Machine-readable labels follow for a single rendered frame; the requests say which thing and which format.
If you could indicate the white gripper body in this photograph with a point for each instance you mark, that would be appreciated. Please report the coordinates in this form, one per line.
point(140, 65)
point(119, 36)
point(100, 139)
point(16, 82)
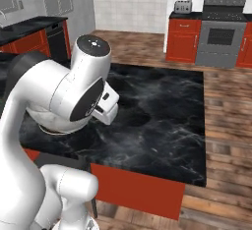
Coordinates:
point(110, 115)

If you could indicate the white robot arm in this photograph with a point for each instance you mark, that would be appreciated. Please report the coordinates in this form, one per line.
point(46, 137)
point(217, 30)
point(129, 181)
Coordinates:
point(23, 181)

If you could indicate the red island counter panel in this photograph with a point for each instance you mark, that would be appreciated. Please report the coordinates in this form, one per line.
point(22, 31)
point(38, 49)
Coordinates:
point(138, 191)

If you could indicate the black dishwasher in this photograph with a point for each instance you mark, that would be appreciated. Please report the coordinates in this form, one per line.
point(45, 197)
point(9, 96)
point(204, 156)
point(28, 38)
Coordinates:
point(57, 44)

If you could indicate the red base cupboard run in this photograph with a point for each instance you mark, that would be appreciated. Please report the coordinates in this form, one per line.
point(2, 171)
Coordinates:
point(182, 40)
point(28, 44)

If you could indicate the silver toaster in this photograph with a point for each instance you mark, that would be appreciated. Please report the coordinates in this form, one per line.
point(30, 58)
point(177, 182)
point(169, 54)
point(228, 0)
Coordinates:
point(182, 7)

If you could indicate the grey oven with hob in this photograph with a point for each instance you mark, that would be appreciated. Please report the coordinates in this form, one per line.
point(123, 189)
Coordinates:
point(221, 37)

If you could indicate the silver sink tap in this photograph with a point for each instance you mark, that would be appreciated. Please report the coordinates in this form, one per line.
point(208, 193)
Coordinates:
point(3, 15)

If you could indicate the red narrow base cupboard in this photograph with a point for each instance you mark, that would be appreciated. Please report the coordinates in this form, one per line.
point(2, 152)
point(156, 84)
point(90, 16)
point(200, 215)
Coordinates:
point(245, 48)

